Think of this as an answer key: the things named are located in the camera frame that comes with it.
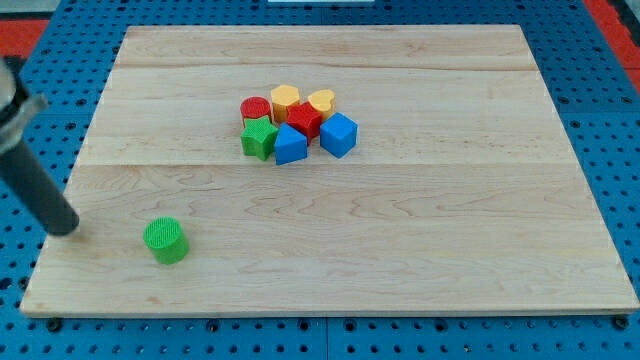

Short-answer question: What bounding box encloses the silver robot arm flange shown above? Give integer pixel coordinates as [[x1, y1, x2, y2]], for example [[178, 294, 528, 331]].
[[1, 58, 49, 154]]

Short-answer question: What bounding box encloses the yellow heart block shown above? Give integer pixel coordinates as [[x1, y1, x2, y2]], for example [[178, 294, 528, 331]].
[[307, 89, 336, 121]]

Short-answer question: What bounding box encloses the green star block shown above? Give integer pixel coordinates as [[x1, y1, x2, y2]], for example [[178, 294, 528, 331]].
[[240, 116, 278, 161]]

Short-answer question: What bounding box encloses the green cylinder block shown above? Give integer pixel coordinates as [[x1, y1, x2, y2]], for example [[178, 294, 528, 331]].
[[142, 217, 190, 265]]

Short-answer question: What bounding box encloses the yellow hexagon block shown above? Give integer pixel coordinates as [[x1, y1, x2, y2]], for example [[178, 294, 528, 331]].
[[270, 84, 300, 124]]

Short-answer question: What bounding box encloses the red cylinder block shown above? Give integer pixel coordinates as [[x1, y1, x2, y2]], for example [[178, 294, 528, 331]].
[[240, 96, 272, 125]]

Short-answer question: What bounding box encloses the light wooden board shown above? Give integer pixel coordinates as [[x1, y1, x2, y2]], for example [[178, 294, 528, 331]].
[[21, 25, 639, 318]]

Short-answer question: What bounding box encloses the red star block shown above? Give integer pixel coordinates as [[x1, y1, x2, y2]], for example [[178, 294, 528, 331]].
[[286, 102, 322, 144]]

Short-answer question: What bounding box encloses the blue triangle block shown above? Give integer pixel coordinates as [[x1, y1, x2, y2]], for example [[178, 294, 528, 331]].
[[274, 123, 308, 165]]

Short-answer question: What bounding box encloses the blue cube block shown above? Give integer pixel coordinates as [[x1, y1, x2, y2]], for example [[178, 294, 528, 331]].
[[320, 112, 358, 158]]

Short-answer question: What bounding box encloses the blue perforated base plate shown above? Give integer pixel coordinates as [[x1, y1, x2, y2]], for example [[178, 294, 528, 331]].
[[1, 0, 639, 359]]

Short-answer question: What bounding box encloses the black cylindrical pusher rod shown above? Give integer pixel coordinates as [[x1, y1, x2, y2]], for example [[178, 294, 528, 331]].
[[1, 140, 80, 236]]

